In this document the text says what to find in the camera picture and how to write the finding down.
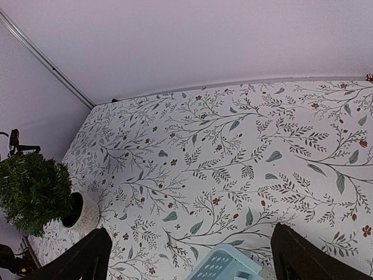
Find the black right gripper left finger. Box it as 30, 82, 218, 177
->
24, 228, 112, 280

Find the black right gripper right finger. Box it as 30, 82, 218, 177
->
270, 223, 372, 280

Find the small green christmas tree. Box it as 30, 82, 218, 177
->
1, 153, 75, 237

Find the white ribbed plant pot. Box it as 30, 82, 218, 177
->
61, 192, 100, 233

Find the light blue perforated basket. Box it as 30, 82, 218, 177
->
187, 244, 276, 280

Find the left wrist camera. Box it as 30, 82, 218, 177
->
8, 129, 41, 157

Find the aluminium corner post left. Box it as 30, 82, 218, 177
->
1, 9, 96, 109

